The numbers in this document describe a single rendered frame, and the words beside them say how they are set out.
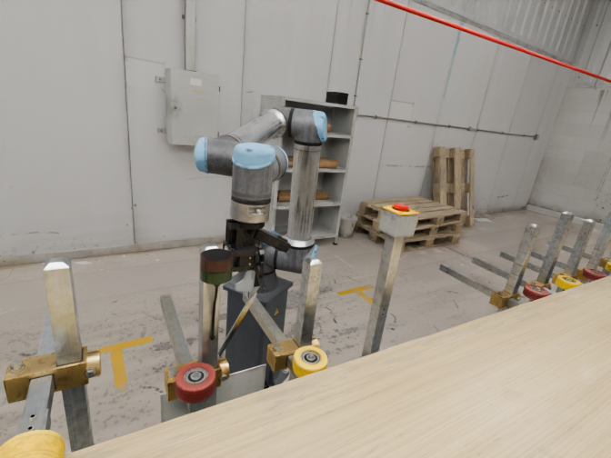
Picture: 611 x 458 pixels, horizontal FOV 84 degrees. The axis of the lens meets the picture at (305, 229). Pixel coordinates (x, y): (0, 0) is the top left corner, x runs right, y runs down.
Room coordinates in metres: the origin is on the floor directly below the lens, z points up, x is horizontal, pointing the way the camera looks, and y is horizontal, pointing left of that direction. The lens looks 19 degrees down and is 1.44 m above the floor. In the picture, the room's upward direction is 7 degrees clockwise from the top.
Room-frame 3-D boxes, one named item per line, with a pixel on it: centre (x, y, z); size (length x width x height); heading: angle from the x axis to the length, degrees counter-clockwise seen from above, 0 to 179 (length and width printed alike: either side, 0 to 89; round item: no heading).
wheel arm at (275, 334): (0.81, 0.06, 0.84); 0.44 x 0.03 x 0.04; 32
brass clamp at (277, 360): (0.74, -0.01, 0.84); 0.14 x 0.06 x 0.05; 122
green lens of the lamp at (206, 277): (0.58, 0.16, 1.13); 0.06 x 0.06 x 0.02
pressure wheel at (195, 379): (0.55, 0.19, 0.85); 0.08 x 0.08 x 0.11
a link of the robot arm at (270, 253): (1.51, 0.19, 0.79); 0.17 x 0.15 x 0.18; 82
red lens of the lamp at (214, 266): (0.58, 0.16, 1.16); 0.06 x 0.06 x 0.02
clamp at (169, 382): (0.61, 0.20, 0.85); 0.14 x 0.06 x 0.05; 122
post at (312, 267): (0.75, -0.03, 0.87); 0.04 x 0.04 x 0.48; 32
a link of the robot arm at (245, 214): (0.75, 0.13, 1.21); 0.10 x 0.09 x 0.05; 32
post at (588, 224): (1.54, -1.30, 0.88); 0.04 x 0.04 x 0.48; 32
